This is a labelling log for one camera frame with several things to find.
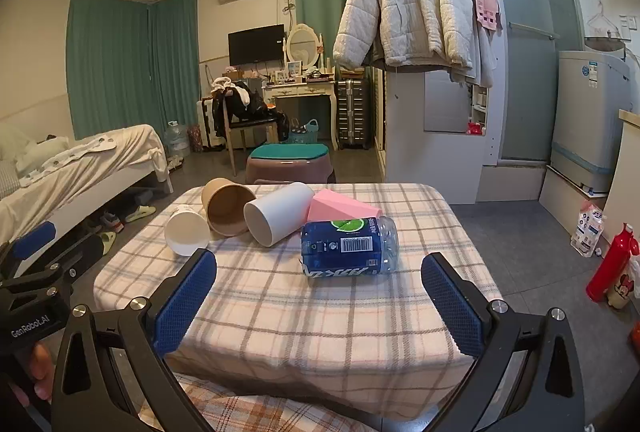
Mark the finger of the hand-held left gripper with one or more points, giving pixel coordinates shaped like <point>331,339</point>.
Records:
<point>33,234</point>
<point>75,252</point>

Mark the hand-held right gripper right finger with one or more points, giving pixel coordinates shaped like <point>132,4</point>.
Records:
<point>452,307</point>

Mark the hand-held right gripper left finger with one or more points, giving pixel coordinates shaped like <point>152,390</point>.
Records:
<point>184,303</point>

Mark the small white paper cup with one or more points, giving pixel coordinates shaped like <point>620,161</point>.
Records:
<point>186,232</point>

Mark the brown paper cup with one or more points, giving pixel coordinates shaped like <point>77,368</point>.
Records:
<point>225,208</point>

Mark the tall white cup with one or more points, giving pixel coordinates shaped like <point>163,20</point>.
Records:
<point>278,219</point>

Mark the cream cartoon cup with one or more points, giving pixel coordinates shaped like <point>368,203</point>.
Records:
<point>621,291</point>

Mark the person's left hand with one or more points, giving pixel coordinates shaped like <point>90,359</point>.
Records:
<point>41,371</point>

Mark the green slipper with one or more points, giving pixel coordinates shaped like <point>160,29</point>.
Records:
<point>141,213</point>
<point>107,243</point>

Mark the sneaker under bed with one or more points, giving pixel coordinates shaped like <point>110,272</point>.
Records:
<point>111,222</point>

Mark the bed with cream sheet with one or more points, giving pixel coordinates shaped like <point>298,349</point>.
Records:
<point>90,171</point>

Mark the white patterned cloth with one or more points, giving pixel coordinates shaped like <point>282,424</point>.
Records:
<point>75,152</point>

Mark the orange plaid cloth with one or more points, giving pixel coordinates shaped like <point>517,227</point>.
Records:
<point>225,408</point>

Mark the plaid tablecloth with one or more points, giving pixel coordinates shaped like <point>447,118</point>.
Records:
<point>300,322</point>

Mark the blue label plastic jar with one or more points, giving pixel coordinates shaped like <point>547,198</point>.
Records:
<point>350,247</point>

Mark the pink foam block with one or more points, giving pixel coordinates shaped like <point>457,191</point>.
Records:
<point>342,211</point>

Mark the clear water jug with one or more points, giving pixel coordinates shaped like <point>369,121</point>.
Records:
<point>176,139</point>

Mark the white printed plastic bag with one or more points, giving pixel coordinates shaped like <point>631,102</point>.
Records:
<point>587,229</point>

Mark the red bottle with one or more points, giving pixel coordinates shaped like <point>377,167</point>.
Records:
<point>610,264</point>

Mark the brown stool green cushion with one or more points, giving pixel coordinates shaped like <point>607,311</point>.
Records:
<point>290,170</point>

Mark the white wardrobe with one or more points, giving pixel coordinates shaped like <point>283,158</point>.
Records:
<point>440,136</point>

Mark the white suitcase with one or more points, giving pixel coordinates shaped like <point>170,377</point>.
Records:
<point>206,121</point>

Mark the green seat cushion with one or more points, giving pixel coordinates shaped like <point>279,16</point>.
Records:
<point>287,150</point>

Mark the wide green curtain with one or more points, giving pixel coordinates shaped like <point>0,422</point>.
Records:
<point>125,61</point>

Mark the wooden chair with clothes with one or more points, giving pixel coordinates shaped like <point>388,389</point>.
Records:
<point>245,111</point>

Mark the teal plastic basket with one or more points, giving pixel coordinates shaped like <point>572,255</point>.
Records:
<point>305,134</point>

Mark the dark ribbed suitcase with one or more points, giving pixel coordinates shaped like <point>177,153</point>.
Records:
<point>353,114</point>

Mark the grey washing machine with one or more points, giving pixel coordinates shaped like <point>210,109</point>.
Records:
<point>587,111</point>

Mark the cream vanity table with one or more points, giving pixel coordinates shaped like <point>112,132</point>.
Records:
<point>300,90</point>

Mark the grey hanging garment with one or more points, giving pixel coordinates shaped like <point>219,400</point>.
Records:
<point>484,59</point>

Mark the black television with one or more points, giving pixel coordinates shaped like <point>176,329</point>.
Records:
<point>256,44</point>

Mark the frosted glass sliding door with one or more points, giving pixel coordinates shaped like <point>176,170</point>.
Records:
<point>530,36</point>

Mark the oval white mirror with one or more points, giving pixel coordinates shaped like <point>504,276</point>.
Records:
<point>303,42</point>

